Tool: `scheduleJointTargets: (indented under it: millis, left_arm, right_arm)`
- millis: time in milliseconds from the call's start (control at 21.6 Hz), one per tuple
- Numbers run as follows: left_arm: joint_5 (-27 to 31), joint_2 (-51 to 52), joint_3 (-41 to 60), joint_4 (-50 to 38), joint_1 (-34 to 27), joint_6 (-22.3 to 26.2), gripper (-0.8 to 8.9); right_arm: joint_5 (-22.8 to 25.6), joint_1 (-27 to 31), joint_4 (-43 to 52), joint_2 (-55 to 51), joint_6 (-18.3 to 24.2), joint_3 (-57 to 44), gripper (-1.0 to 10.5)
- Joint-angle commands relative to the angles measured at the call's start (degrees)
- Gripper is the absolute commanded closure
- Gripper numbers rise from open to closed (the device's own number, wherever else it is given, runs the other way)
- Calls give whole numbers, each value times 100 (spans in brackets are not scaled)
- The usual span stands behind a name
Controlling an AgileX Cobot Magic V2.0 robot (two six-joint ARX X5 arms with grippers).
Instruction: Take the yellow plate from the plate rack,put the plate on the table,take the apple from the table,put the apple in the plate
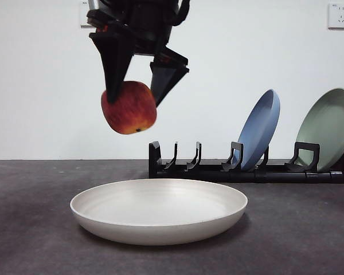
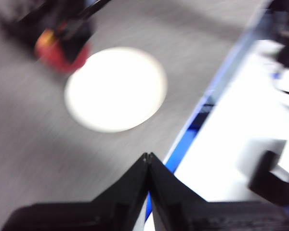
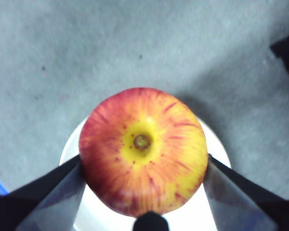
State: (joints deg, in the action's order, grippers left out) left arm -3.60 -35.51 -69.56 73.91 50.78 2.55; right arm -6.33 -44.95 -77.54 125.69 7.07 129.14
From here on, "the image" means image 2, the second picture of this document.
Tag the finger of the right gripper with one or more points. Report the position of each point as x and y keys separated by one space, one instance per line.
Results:
x=75 y=38

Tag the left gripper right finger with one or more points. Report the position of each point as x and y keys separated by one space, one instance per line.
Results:
x=195 y=216

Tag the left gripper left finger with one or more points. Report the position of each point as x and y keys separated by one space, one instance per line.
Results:
x=106 y=214

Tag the red yellow apple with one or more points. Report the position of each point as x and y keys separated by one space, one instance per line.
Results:
x=53 y=55

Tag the cream yellow plate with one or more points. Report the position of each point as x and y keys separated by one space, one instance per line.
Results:
x=115 y=89

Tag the black angular mount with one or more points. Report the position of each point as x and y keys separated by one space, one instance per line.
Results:
x=267 y=178

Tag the black machine frame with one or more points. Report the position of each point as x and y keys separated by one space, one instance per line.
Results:
x=287 y=31

